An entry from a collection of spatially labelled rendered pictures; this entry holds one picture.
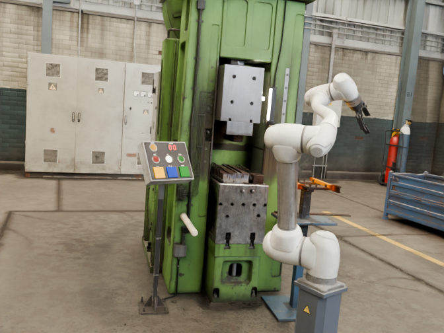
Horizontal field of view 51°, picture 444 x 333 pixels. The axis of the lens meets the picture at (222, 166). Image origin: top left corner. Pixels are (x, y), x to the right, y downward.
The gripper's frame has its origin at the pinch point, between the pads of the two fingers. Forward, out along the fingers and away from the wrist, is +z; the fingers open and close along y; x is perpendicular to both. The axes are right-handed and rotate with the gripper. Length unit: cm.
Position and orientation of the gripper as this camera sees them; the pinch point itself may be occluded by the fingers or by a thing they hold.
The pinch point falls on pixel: (367, 123)
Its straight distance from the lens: 290.1
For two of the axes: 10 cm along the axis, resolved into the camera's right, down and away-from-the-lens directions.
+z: 5.6, 5.4, 6.3
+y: -1.9, 8.2, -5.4
